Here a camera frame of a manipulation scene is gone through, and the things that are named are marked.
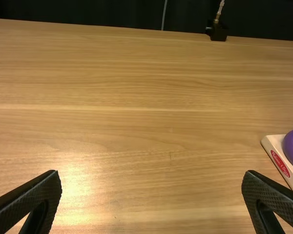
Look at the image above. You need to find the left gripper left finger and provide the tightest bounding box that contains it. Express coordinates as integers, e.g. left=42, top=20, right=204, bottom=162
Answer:
left=0, top=170, right=63, bottom=234

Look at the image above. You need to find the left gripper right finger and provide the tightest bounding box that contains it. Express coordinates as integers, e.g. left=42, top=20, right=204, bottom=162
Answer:
left=241, top=170, right=293, bottom=234

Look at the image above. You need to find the wooden peg base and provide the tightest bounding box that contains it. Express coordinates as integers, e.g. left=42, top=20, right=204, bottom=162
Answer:
left=260, top=133, right=293, bottom=195

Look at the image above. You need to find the black clamp stand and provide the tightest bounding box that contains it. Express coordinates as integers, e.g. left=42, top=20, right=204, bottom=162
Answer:
left=205, top=0, right=229, bottom=41

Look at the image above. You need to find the purple ring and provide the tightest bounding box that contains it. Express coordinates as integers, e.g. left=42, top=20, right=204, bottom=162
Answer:
left=283, top=128, right=293, bottom=173

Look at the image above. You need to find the thin grey cable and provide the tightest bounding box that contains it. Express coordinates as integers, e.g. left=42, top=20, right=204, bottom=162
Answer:
left=161, top=0, right=168, bottom=31

